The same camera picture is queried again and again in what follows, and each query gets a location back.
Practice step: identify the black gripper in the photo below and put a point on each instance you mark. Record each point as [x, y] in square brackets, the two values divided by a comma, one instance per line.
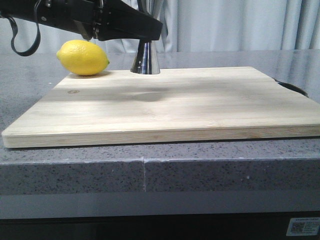
[102, 19]

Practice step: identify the steel double jigger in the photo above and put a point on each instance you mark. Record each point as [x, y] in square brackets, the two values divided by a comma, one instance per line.
[146, 61]

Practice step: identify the yellow lemon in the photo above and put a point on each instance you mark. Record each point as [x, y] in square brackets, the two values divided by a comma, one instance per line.
[82, 57]

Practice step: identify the wooden cutting board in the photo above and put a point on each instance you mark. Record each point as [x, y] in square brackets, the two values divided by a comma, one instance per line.
[176, 105]

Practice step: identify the QR code label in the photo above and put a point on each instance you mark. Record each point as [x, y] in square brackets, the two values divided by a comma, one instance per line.
[303, 226]

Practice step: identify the black cutting board handle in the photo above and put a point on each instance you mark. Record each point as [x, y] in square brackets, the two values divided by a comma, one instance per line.
[291, 87]

